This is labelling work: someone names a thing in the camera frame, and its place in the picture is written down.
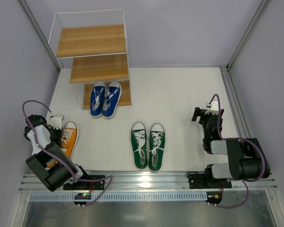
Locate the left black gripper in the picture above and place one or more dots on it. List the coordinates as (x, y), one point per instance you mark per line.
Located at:
(53, 133)

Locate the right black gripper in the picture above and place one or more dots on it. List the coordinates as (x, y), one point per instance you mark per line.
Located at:
(204, 116)

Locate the orange sneaker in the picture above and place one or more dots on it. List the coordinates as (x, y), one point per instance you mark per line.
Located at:
(51, 163)
(69, 138)

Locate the blue sneaker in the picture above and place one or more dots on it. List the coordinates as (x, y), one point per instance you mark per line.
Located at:
(112, 96)
(97, 98)

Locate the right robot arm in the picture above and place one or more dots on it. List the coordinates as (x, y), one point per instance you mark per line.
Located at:
(246, 160)

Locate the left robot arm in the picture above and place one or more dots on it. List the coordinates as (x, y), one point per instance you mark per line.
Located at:
(53, 144)

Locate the right green sneaker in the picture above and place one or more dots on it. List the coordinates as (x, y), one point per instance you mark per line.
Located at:
(157, 141)

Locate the green sneaker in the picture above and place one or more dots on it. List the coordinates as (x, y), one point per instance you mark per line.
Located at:
(157, 141)
(138, 138)

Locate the left green sneaker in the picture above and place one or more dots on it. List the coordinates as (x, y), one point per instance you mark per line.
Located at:
(138, 138)

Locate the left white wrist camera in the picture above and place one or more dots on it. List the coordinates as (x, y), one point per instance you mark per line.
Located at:
(55, 121)

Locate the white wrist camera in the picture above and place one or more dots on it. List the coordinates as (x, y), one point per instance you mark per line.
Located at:
(55, 121)
(212, 108)

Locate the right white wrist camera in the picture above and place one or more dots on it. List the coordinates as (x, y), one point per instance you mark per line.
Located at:
(212, 108)

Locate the right aluminium frame rail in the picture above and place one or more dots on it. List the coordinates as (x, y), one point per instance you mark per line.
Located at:
(241, 123)

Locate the aluminium front rail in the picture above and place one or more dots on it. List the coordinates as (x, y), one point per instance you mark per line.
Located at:
(134, 181)

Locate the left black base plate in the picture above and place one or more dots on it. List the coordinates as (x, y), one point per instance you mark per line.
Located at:
(98, 185)

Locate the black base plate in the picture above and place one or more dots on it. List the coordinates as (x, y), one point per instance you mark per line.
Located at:
(198, 180)
(98, 185)

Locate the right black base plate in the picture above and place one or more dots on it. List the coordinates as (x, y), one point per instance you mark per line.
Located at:
(198, 180)

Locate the grey slotted cable duct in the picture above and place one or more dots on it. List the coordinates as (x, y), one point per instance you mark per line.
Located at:
(118, 196)

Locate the white wire wooden shoe shelf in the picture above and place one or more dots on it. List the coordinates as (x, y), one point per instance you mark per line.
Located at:
(90, 47)

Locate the right aluminium frame post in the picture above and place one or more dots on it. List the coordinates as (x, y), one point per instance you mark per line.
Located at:
(249, 31)

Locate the aluminium frame post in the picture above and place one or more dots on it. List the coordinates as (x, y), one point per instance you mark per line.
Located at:
(249, 31)
(32, 20)

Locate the left aluminium frame post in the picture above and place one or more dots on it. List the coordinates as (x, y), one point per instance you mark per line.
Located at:
(32, 20)

